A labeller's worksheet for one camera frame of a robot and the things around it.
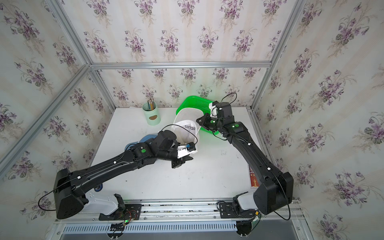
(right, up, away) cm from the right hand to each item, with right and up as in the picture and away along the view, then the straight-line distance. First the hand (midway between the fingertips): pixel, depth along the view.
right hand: (198, 119), depth 76 cm
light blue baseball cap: (-31, -11, +14) cm, 36 cm away
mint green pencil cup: (-31, +2, +26) cm, 41 cm away
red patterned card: (+32, -35, +6) cm, 47 cm away
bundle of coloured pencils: (-32, +11, +25) cm, 42 cm away
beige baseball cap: (-6, +1, +5) cm, 8 cm away
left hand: (-3, -18, -6) cm, 20 cm away
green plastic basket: (+2, +13, +42) cm, 44 cm away
